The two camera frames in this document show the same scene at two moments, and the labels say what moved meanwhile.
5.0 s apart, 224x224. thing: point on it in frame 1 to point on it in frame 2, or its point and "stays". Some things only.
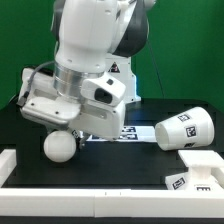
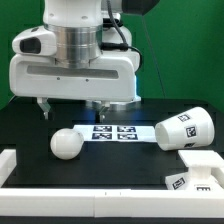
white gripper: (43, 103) to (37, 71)
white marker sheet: (146, 133) stays
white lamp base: (201, 163) stays
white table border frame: (105, 202) stays
